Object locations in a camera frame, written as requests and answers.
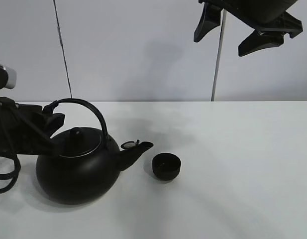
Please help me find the black round teapot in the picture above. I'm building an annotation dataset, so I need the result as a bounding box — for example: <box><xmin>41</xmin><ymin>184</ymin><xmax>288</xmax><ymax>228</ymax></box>
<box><xmin>35</xmin><ymin>98</ymin><xmax>154</xmax><ymax>205</ymax></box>

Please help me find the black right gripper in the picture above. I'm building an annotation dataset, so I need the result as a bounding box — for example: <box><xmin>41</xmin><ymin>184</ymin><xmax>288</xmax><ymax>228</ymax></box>
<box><xmin>194</xmin><ymin>0</ymin><xmax>303</xmax><ymax>57</ymax></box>

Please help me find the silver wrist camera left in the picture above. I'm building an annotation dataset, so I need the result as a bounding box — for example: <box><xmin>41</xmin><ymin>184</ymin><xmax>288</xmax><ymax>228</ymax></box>
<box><xmin>0</xmin><ymin>64</ymin><xmax>17</xmax><ymax>90</ymax></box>

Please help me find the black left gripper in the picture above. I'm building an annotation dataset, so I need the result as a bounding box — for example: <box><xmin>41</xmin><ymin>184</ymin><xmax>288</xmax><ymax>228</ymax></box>
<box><xmin>0</xmin><ymin>97</ymin><xmax>65</xmax><ymax>156</ymax></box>

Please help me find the small black teacup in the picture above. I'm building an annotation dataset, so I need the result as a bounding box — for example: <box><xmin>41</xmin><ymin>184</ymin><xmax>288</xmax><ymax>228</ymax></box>
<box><xmin>151</xmin><ymin>153</ymin><xmax>182</xmax><ymax>181</ymax></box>

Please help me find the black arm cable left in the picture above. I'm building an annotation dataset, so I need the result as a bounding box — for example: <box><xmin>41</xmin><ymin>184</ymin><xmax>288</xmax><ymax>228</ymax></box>
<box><xmin>0</xmin><ymin>155</ymin><xmax>21</xmax><ymax>196</ymax></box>

